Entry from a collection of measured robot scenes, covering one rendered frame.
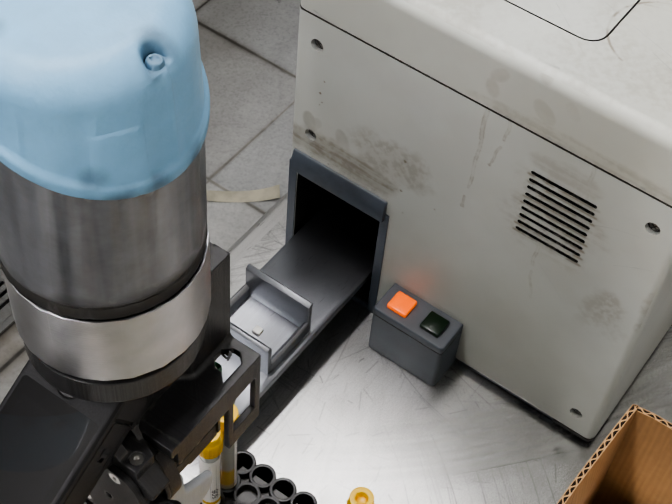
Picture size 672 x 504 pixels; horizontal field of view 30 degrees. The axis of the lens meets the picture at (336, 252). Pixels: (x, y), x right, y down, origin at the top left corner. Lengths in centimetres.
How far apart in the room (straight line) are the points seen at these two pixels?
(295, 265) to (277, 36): 156
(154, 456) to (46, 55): 23
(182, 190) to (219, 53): 202
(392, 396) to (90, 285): 52
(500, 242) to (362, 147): 11
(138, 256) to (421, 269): 49
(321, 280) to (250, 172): 130
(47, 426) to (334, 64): 37
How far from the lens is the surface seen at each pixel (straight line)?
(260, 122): 229
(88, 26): 37
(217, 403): 54
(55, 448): 51
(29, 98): 36
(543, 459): 91
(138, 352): 46
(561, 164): 74
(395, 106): 79
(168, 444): 53
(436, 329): 89
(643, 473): 81
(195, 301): 46
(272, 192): 217
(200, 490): 63
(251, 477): 85
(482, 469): 90
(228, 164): 222
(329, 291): 91
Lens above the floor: 165
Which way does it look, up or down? 52 degrees down
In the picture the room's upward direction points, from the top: 6 degrees clockwise
